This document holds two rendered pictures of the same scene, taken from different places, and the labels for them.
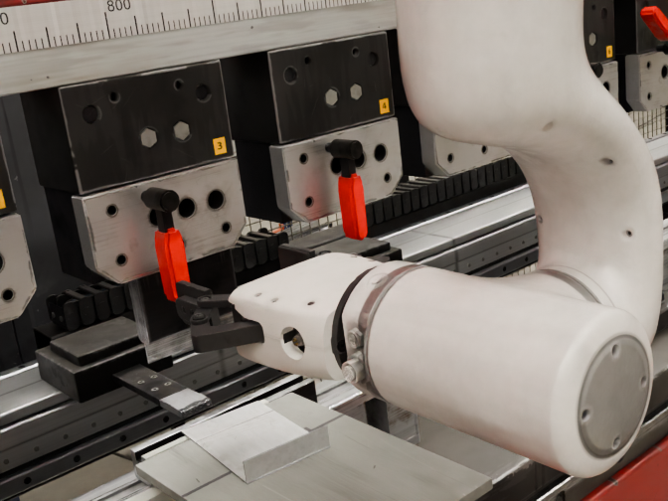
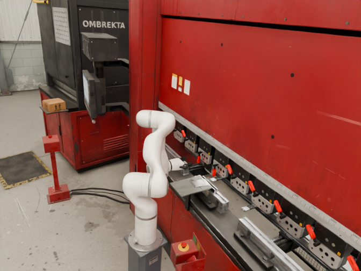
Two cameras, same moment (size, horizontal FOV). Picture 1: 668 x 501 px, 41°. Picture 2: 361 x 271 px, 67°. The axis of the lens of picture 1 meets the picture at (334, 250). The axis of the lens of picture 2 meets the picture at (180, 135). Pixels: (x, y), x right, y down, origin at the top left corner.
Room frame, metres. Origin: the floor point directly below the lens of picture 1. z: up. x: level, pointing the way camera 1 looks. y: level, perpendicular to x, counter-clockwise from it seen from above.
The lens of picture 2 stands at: (0.80, -1.68, 2.16)
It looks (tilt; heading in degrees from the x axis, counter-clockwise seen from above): 24 degrees down; 98
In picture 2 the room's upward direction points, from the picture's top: 5 degrees clockwise
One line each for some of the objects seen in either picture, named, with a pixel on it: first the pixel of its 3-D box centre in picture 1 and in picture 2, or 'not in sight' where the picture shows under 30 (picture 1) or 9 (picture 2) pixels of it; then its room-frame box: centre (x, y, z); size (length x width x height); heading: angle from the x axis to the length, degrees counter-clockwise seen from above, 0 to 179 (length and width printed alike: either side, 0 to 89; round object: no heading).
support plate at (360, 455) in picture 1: (303, 476); (190, 185); (0.67, 0.05, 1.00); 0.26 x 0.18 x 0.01; 39
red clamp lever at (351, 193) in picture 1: (347, 189); (215, 170); (0.83, -0.02, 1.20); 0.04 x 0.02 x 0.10; 39
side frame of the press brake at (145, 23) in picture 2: not in sight; (171, 118); (0.32, 1.01, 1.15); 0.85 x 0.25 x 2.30; 39
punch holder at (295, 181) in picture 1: (314, 124); (224, 162); (0.90, 0.00, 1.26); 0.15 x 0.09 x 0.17; 129
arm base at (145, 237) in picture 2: not in sight; (145, 226); (0.49, -0.55, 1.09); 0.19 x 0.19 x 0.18
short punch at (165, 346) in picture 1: (186, 298); (208, 166); (0.79, 0.14, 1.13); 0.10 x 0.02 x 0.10; 129
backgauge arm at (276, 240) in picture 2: not in sight; (296, 236); (1.46, -0.09, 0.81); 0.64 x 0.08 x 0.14; 39
